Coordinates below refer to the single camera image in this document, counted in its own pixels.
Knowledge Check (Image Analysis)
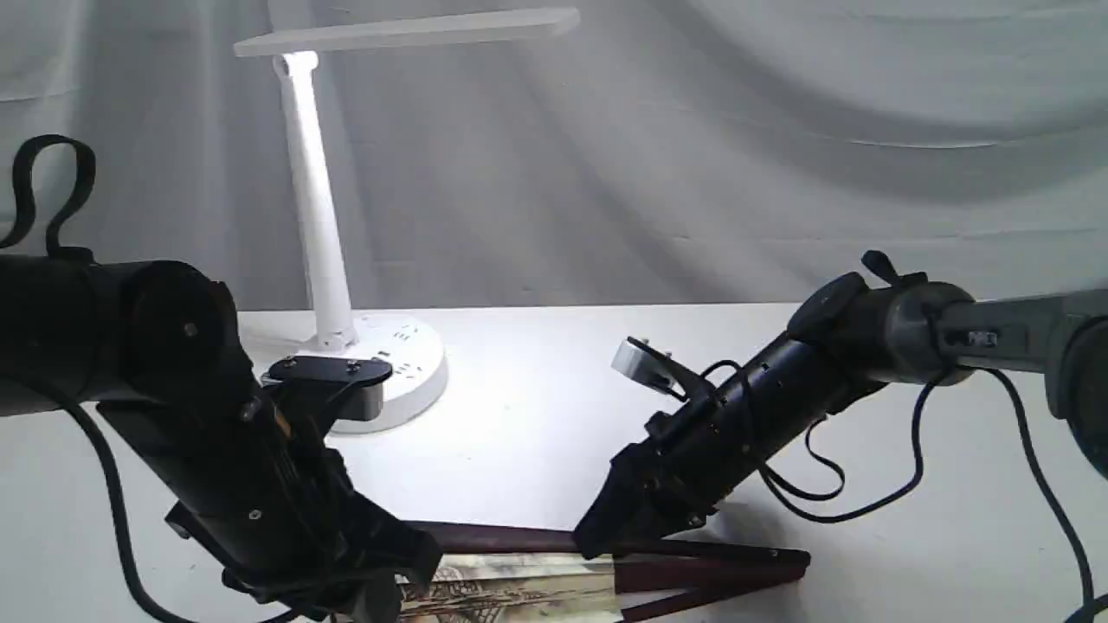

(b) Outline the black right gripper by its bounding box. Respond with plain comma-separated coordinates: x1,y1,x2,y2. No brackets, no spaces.
573,335,866,559

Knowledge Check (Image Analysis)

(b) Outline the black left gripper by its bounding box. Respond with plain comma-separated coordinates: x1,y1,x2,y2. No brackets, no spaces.
100,388,442,620

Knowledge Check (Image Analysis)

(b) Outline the painted paper folding fan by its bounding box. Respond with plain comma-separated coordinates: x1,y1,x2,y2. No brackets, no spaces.
399,522,811,622

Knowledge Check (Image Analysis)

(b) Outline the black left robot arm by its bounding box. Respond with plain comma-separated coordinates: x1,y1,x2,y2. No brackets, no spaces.
3,254,442,622

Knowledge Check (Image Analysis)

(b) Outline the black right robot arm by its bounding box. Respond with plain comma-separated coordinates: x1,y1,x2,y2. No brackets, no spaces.
573,251,1107,556

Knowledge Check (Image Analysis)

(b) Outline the white desk lamp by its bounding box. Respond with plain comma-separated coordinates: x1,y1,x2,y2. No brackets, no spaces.
234,1,579,435

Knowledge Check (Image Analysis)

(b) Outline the grey backdrop cloth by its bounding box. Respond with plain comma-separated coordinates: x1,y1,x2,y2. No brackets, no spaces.
3,1,1107,309

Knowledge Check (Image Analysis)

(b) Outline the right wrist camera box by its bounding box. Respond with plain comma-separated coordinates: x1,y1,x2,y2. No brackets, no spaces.
611,337,687,401

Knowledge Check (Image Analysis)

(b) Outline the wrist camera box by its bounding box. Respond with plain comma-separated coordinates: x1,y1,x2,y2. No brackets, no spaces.
611,337,687,401
261,355,393,428

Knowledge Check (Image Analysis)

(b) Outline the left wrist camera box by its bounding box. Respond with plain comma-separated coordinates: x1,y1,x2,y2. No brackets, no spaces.
261,355,393,428

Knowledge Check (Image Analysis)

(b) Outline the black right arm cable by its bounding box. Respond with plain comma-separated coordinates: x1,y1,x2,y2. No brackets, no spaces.
701,359,1108,623

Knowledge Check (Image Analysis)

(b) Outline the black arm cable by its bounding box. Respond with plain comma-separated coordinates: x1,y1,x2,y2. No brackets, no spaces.
0,134,287,623
701,359,1108,623

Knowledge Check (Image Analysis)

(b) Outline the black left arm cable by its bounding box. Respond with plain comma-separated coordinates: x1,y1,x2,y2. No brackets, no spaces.
0,134,287,623

